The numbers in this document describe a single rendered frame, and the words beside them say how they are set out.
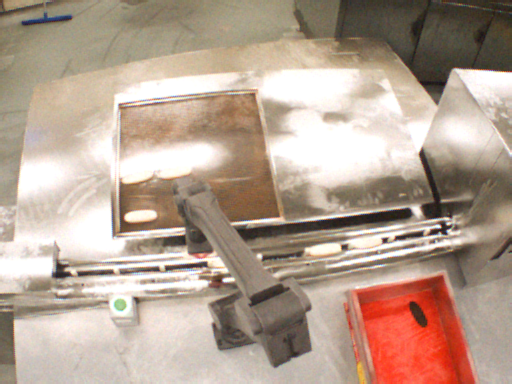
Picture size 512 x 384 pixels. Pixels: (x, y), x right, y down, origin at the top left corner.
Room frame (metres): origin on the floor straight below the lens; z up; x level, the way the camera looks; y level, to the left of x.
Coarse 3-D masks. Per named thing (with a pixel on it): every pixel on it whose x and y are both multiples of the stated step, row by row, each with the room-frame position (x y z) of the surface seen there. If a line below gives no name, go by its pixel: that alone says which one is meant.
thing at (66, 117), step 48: (240, 48) 1.72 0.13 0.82; (288, 48) 1.75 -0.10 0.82; (336, 48) 1.81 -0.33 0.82; (384, 48) 1.89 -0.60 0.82; (48, 96) 1.33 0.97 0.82; (96, 96) 1.33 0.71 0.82; (48, 144) 1.04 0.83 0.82; (96, 144) 1.05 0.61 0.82; (48, 192) 0.81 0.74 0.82; (96, 192) 0.83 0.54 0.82; (96, 240) 0.64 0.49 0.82; (144, 240) 0.67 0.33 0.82; (288, 240) 0.72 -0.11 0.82
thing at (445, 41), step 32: (320, 0) 2.76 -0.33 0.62; (352, 0) 2.43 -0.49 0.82; (384, 0) 2.48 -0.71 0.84; (416, 0) 2.54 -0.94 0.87; (448, 0) 2.60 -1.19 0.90; (480, 0) 2.66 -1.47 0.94; (320, 32) 2.67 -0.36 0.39; (352, 32) 2.44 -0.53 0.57; (384, 32) 2.49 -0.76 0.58; (416, 32) 2.53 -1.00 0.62; (448, 32) 2.62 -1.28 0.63; (480, 32) 2.68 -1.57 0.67; (416, 64) 2.57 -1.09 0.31; (448, 64) 2.64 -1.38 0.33; (480, 64) 2.72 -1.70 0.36
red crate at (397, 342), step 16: (368, 304) 0.51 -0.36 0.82; (384, 304) 0.51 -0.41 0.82; (400, 304) 0.51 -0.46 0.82; (432, 304) 0.50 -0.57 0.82; (368, 320) 0.45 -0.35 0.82; (384, 320) 0.45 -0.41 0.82; (400, 320) 0.45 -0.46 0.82; (432, 320) 0.45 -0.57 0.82; (352, 336) 0.40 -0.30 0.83; (368, 336) 0.40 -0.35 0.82; (384, 336) 0.40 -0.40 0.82; (400, 336) 0.40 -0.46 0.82; (416, 336) 0.40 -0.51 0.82; (432, 336) 0.40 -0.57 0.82; (384, 352) 0.35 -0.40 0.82; (400, 352) 0.35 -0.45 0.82; (416, 352) 0.34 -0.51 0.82; (432, 352) 0.34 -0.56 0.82; (448, 352) 0.34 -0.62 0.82; (384, 368) 0.30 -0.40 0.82; (400, 368) 0.30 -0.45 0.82; (416, 368) 0.29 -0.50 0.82; (432, 368) 0.29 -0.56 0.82; (448, 368) 0.29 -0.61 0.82
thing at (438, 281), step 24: (360, 288) 0.51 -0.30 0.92; (384, 288) 0.52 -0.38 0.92; (408, 288) 0.53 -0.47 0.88; (432, 288) 0.55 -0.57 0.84; (360, 312) 0.44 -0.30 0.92; (456, 312) 0.43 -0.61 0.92; (360, 336) 0.37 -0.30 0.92; (456, 336) 0.37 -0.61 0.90; (360, 360) 0.31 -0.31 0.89; (456, 360) 0.30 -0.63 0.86
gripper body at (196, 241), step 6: (186, 228) 0.57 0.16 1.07; (186, 234) 0.58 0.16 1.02; (192, 234) 0.56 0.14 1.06; (198, 234) 0.56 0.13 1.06; (204, 234) 0.57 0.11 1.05; (192, 240) 0.56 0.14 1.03; (198, 240) 0.56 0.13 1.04; (204, 240) 0.56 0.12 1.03; (192, 246) 0.55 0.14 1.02; (198, 246) 0.55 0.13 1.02; (204, 246) 0.55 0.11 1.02; (210, 246) 0.55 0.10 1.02; (192, 252) 0.53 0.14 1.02; (198, 252) 0.54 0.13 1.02; (210, 252) 0.54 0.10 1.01
